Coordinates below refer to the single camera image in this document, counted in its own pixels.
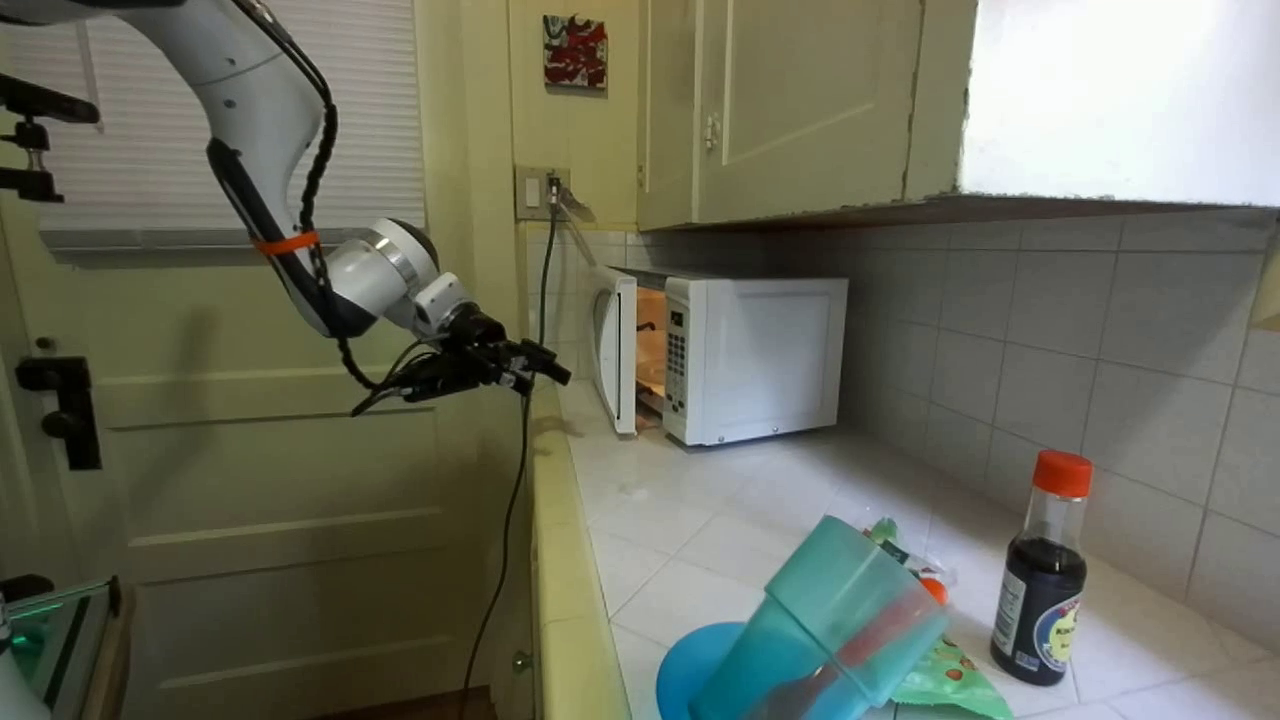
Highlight teal plastic cup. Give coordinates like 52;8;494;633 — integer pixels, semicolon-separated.
689;514;952;720

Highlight camera on mount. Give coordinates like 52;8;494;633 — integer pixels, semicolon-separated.
0;74;102;206

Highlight green snack packet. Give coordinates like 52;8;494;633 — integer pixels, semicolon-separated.
862;517;1014;720

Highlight red wall picture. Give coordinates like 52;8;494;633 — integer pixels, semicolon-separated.
543;14;609;92

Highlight wide cabinet door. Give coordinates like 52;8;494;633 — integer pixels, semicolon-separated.
694;0;923;225

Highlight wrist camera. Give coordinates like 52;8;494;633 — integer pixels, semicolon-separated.
398;350;489;404

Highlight narrow cabinet door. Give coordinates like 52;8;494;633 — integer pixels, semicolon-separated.
637;0;701;230

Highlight white window blind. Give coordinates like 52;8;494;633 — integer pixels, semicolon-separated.
0;0;428;237

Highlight blue plastic plate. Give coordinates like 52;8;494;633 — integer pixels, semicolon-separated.
655;621;748;720

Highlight black door lock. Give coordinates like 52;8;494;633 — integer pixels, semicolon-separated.
14;354;104;472

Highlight bright window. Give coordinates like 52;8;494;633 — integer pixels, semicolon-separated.
959;0;1280;209

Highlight black cable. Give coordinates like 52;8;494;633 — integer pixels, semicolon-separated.
458;178;563;720

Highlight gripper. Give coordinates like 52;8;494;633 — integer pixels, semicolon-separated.
448;304;573;397

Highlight white microwave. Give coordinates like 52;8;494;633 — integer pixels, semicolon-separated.
590;265;849;448

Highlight microwave door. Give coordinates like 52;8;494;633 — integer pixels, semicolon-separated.
590;267;640;437

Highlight pale green wall cabinet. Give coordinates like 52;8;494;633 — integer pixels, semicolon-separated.
636;0;978;232

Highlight dark sauce bottle orange cap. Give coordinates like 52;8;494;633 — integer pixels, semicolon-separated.
989;449;1095;688

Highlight wall socket plate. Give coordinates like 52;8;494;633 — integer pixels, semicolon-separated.
514;165;572;222

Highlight pale green room door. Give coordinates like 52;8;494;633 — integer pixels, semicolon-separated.
0;195;536;720

